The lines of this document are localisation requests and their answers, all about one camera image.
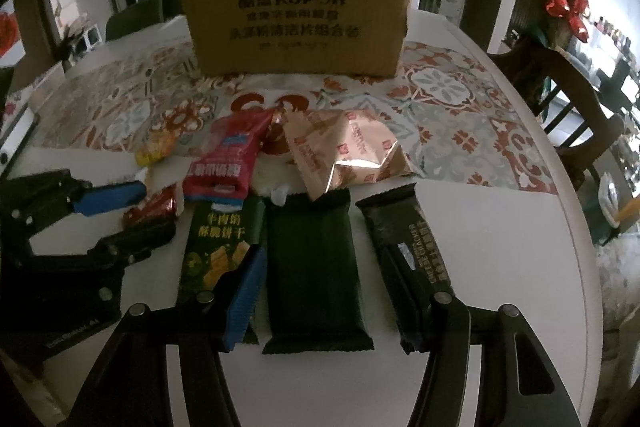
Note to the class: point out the rose gold foil snack bag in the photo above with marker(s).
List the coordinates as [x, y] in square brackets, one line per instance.
[339, 148]

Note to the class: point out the yellow snack packet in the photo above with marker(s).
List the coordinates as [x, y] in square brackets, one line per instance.
[158, 145]

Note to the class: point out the dark upholstered chair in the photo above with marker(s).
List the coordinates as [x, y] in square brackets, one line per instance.
[136, 17]

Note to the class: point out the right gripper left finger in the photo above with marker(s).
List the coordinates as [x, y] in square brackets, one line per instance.
[163, 368]

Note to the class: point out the brown cardboard box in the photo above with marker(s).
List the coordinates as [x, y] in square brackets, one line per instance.
[335, 37]

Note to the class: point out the small red gold snack packet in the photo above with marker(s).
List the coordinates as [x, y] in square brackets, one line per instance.
[165, 203]

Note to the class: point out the dark wooden chair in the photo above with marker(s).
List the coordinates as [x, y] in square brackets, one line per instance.
[540, 74]

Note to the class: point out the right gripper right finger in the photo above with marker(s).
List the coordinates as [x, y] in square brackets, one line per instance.
[519, 385]

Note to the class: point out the black cheese cracker packet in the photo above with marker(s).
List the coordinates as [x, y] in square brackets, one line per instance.
[410, 262]

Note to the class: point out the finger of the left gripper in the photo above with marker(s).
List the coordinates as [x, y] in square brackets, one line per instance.
[124, 248]
[107, 197]

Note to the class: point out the green beef cracker packet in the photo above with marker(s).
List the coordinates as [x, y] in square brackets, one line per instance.
[223, 270]

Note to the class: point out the red white wall poster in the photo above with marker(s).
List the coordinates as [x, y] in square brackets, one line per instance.
[11, 44]

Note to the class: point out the dark green snack packet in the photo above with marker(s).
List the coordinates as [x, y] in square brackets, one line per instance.
[313, 284]

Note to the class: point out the patterned floral table mat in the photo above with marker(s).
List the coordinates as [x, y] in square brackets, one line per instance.
[448, 113]

